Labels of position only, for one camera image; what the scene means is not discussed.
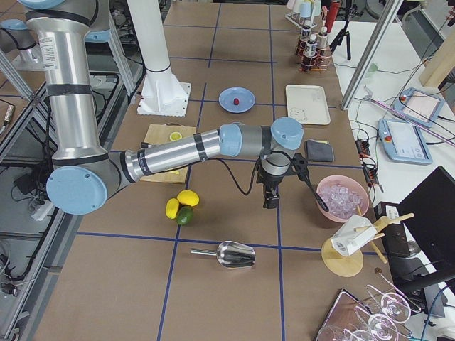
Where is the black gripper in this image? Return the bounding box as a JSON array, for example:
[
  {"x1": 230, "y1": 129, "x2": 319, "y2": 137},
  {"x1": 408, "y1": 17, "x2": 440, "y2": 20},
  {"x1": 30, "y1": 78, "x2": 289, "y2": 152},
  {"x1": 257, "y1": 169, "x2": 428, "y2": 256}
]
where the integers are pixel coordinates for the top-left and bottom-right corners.
[{"x1": 257, "y1": 151, "x2": 294, "y2": 209}]

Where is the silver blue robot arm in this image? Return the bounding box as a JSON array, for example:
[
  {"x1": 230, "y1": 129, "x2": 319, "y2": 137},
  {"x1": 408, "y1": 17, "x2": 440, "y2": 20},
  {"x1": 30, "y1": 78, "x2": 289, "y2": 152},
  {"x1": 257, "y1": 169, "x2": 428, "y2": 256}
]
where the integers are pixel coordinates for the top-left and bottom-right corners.
[{"x1": 23, "y1": 1, "x2": 304, "y2": 215}]

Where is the light blue plate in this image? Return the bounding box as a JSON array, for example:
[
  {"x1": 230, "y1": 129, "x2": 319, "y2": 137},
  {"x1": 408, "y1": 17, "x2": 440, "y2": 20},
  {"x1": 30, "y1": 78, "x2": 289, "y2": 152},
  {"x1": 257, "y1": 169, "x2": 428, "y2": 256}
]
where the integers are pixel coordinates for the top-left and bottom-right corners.
[{"x1": 218, "y1": 87, "x2": 256, "y2": 114}]

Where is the metal ice scoop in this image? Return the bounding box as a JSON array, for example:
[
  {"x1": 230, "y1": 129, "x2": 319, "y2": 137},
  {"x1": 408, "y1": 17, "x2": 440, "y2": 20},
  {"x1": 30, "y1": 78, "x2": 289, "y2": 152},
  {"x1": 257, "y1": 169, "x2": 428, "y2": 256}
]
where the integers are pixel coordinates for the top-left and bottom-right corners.
[{"x1": 191, "y1": 241, "x2": 256, "y2": 269}]

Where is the pink bowl of ice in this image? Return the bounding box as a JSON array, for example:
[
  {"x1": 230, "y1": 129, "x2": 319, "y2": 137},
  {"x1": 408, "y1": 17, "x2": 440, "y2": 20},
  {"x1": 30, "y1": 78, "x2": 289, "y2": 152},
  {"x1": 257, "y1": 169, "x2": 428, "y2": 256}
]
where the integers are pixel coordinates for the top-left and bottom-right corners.
[{"x1": 316, "y1": 175, "x2": 370, "y2": 222}]

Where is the green lime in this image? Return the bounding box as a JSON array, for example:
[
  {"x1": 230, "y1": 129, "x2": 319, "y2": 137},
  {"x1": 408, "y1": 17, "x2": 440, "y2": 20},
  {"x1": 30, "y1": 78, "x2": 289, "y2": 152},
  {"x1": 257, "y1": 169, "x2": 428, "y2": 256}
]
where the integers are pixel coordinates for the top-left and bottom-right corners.
[{"x1": 176, "y1": 206, "x2": 194, "y2": 226}]

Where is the white carton box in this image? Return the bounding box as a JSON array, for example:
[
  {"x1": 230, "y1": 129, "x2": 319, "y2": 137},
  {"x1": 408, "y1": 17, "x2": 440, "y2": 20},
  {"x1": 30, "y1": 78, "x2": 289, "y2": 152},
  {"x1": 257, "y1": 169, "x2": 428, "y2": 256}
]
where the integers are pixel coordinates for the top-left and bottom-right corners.
[{"x1": 331, "y1": 215, "x2": 377, "y2": 256}]

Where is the small yellow lemon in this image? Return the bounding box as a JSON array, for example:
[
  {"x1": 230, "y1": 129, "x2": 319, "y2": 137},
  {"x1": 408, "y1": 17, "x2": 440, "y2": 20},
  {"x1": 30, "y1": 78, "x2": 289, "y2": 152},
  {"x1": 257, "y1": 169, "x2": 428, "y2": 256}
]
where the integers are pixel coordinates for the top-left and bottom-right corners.
[{"x1": 165, "y1": 197, "x2": 180, "y2": 220}]

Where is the wooden cup stand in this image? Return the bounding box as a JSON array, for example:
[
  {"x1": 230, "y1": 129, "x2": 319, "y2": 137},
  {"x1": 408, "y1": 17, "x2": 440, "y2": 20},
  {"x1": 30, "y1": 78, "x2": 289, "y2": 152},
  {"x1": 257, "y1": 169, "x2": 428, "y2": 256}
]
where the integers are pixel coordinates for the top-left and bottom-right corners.
[{"x1": 321, "y1": 213, "x2": 414, "y2": 277}]

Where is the cream plastic tray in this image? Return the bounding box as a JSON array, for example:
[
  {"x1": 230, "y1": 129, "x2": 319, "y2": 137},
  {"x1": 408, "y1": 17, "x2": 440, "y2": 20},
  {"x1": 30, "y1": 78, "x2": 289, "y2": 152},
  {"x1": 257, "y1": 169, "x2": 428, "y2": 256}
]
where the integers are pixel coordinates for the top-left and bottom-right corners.
[{"x1": 285, "y1": 85, "x2": 331, "y2": 125}]

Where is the lemon slice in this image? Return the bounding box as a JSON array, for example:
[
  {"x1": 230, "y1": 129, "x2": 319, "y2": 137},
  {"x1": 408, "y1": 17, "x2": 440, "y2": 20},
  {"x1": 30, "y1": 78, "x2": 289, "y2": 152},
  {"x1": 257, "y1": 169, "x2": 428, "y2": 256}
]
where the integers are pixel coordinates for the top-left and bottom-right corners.
[{"x1": 169, "y1": 131, "x2": 183, "y2": 141}]

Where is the wooden cutting board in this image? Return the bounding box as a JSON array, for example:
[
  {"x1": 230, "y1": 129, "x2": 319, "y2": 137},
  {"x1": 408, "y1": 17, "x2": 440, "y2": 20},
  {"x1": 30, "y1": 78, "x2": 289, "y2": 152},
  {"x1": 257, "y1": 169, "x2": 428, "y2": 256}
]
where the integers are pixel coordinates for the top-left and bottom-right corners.
[{"x1": 141, "y1": 124, "x2": 196, "y2": 184}]

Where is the blue teach pendant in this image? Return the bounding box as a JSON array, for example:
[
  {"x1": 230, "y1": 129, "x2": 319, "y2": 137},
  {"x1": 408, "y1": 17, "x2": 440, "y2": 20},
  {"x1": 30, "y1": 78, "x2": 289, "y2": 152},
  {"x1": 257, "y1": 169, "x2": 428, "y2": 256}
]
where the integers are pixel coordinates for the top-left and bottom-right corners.
[
  {"x1": 392, "y1": 87, "x2": 445, "y2": 128},
  {"x1": 378, "y1": 119, "x2": 433, "y2": 165}
]

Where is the bottle rack with bottles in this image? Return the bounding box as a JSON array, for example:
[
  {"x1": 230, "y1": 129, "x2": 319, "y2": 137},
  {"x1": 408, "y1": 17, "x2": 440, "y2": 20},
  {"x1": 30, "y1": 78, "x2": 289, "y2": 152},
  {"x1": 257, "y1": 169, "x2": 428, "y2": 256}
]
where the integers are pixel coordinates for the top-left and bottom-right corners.
[{"x1": 296, "y1": 23, "x2": 331, "y2": 72}]

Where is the black monitor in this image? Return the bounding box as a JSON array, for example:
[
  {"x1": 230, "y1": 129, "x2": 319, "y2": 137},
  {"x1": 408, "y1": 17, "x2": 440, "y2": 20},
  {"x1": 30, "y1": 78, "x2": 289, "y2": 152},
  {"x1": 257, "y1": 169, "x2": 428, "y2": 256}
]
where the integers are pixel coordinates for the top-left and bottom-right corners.
[{"x1": 374, "y1": 166, "x2": 454, "y2": 293}]

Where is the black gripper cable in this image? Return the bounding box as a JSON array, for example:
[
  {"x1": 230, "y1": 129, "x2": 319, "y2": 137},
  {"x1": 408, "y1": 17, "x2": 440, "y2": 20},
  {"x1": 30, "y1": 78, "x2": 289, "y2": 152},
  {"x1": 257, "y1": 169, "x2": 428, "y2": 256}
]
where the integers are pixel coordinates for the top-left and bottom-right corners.
[{"x1": 213, "y1": 151, "x2": 299, "y2": 196}]

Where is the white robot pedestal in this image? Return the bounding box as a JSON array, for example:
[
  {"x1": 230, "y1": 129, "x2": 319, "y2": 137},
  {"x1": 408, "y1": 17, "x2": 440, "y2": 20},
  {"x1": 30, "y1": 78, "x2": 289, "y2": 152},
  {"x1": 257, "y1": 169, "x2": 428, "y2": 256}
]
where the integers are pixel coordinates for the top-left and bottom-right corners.
[{"x1": 127, "y1": 0, "x2": 191, "y2": 117}]

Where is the black camera tripod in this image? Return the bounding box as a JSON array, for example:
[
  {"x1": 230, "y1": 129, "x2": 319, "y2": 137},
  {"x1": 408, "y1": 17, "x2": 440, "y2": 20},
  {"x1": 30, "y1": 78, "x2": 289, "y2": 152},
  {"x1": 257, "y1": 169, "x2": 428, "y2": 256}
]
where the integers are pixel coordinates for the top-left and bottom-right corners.
[{"x1": 329, "y1": 0, "x2": 357, "y2": 60}]

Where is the aluminium frame post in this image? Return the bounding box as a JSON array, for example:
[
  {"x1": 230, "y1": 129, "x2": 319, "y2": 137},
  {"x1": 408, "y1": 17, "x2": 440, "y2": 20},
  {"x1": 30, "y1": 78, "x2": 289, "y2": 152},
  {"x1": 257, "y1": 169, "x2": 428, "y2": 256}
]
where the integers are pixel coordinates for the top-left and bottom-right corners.
[{"x1": 341, "y1": 0, "x2": 403, "y2": 110}]

